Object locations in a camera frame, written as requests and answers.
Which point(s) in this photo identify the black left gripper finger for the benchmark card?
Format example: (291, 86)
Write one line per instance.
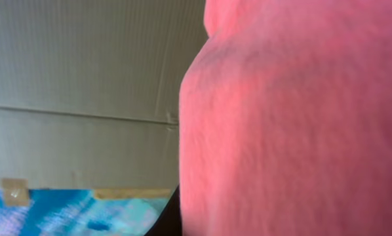
(169, 223)

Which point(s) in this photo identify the red printed t-shirt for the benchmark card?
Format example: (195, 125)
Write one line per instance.
(286, 120)

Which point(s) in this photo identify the brown tape strip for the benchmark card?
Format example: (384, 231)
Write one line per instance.
(131, 193)

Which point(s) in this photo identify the blue patterned sheet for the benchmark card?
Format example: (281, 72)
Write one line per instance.
(77, 212)

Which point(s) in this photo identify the brown tape square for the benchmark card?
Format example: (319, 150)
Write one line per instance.
(15, 192)

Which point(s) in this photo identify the cardboard panel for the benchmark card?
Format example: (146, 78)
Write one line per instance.
(89, 90)

